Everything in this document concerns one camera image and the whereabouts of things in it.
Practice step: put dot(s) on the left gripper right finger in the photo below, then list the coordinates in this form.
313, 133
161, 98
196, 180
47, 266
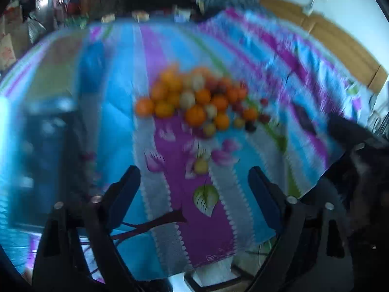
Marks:
310, 252

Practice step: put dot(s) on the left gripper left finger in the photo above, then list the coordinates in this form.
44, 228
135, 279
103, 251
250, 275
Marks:
60, 264

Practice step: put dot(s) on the yellow fruit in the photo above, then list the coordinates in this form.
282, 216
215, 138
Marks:
200, 166

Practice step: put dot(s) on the orange front left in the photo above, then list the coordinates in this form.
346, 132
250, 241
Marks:
144, 107

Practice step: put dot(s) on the orange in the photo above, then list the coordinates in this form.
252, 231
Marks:
144, 107
164, 110
195, 116

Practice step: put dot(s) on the orange front centre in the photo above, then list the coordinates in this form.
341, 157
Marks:
164, 110

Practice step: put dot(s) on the orange front right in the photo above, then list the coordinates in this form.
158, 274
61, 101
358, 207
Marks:
195, 116

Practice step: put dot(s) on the peeled white fruit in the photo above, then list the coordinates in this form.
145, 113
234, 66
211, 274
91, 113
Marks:
187, 100

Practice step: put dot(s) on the colourful floral bed sheet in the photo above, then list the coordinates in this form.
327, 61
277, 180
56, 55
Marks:
267, 89

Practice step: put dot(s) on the wooden headboard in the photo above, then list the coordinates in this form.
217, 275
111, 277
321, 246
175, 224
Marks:
358, 60

